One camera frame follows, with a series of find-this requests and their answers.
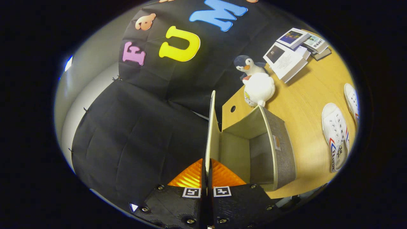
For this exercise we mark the book with pale teal cover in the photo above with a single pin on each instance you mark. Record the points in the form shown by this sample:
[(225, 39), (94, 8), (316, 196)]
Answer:
[(315, 43)]

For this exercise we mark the plain white book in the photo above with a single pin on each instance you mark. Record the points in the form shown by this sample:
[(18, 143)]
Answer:
[(303, 52)]

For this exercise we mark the penguin plush toy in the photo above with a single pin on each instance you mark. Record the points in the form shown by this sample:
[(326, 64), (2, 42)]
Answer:
[(246, 65)]

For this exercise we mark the white canvas shoe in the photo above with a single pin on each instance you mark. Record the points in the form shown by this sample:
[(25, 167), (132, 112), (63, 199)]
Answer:
[(335, 130), (351, 100)]

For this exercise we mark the white round plush toy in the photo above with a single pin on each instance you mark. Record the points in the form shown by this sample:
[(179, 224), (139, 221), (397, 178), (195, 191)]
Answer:
[(259, 87)]

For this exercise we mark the book with blue cover picture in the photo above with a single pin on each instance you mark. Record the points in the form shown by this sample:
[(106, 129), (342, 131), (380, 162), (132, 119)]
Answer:
[(292, 37)]

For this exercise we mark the grey fabric storage box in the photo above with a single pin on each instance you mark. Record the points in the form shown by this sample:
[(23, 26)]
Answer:
[(279, 149)]

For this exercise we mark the black backdrop cloth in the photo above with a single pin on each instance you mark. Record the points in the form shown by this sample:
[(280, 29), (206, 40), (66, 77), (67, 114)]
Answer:
[(127, 127)]

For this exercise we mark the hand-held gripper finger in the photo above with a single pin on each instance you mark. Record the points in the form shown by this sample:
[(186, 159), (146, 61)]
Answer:
[(210, 206), (203, 206)]

